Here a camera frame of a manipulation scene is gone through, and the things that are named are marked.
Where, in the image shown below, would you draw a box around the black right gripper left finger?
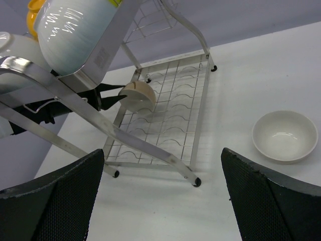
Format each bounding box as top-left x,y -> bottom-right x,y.
1,149 -> 104,240

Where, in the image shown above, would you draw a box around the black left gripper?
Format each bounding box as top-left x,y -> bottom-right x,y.
14,83 -> 127,124

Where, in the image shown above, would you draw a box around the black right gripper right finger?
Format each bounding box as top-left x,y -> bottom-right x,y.
221,148 -> 320,240

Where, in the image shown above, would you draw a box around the beige bowl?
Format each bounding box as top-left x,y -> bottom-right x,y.
118,81 -> 156,114

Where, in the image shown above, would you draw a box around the small white bowl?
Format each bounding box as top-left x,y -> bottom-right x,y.
251,110 -> 319,164

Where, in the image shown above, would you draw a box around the stainless steel dish rack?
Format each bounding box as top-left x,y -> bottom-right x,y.
0,0 -> 218,188

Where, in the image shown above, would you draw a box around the large white bowl right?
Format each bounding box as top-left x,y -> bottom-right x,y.
34,0 -> 118,76

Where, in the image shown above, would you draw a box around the large white bowl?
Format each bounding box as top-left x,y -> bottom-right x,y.
1,32 -> 55,142
34,0 -> 118,76

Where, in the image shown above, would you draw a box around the large white bowl left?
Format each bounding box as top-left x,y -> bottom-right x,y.
1,32 -> 55,142

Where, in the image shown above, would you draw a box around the green bowl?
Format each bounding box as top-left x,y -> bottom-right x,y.
108,0 -> 122,8

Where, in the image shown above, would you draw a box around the orange bowl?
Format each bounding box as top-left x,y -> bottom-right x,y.
26,0 -> 45,41

